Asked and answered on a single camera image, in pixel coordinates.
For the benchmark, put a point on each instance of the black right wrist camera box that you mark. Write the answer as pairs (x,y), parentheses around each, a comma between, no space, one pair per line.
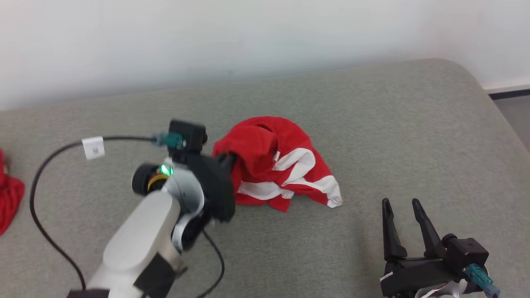
(466,252)

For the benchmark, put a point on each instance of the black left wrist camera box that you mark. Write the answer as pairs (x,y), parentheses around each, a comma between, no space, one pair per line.
(188,134)

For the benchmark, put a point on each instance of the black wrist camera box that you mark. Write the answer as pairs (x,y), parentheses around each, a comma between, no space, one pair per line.
(466,252)
(188,134)

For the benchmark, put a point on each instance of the red garment with white sleeves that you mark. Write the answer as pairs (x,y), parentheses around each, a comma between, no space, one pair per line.
(10,194)

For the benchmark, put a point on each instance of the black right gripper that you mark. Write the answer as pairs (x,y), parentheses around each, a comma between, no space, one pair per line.
(414,273)

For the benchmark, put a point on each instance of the red garment with white stripes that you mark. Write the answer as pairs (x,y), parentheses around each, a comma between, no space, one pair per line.
(256,140)

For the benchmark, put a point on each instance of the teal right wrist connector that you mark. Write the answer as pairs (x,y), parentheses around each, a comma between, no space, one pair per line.
(482,279)

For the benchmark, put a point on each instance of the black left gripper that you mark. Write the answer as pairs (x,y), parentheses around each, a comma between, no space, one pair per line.
(217,186)

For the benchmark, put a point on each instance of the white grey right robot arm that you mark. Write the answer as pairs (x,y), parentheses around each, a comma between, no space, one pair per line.
(439,292)

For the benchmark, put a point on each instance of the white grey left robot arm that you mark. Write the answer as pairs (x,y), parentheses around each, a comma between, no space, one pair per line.
(140,231)

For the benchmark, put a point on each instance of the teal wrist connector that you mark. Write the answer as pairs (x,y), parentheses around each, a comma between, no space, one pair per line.
(482,279)
(169,140)

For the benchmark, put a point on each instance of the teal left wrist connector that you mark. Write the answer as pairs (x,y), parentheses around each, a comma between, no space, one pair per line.
(169,140)

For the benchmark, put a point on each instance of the dark wall baseboard strip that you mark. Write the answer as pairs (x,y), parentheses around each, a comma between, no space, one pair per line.
(513,94)

